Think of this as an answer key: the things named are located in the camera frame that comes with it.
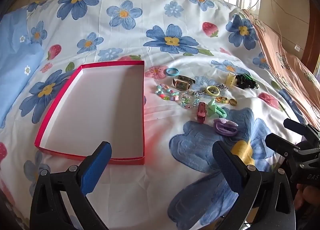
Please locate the red hair clip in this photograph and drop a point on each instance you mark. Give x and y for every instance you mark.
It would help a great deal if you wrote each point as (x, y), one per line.
(201, 112)

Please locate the black velvet scrunchie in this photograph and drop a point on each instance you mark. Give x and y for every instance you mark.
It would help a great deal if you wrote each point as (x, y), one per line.
(245, 81)

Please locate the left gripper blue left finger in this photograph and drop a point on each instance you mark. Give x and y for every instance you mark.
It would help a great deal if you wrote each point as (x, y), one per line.
(93, 166)

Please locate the person's right hand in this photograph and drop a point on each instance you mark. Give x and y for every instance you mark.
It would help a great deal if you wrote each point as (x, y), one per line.
(307, 194)

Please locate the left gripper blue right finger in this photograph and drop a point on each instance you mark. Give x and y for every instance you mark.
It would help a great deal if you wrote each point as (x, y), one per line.
(231, 166)

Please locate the floral white bed sheet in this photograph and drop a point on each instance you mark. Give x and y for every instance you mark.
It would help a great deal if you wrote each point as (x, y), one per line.
(180, 185)

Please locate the gold green face wristwatch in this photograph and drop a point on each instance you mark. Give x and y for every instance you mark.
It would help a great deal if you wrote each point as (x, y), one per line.
(182, 83)

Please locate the pink cartoon blanket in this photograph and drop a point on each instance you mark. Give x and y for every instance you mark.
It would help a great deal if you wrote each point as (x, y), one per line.
(297, 80)

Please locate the yellow claw hair clip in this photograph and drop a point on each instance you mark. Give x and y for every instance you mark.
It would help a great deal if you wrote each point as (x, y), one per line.
(230, 80)

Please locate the red shallow box tray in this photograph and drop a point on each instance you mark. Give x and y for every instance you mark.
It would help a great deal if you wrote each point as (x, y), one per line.
(100, 102)

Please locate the light blue floral pillow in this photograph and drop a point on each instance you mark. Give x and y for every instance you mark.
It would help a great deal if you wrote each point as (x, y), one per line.
(19, 58)

